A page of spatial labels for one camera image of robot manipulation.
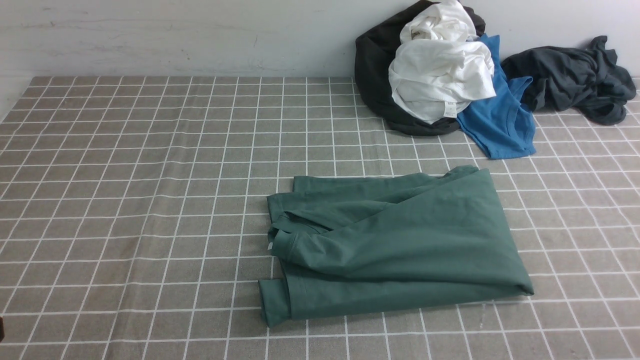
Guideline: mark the white garment in pile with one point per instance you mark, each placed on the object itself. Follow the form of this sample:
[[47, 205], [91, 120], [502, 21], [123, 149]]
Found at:
[[440, 66]]

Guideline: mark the black garment in pile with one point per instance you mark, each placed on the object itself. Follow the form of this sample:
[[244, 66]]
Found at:
[[375, 51]]

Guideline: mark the blue t-shirt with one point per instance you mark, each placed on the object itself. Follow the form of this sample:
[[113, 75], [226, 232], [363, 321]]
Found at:
[[501, 126]]

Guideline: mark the green long-sleeve shirt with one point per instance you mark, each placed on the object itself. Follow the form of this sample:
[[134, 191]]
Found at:
[[350, 246]]

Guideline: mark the grey checked tablecloth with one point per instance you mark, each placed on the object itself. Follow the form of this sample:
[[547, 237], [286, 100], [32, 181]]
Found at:
[[133, 224]]

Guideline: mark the dark grey crumpled garment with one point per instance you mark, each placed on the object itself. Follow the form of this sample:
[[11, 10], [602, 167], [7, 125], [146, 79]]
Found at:
[[586, 79]]

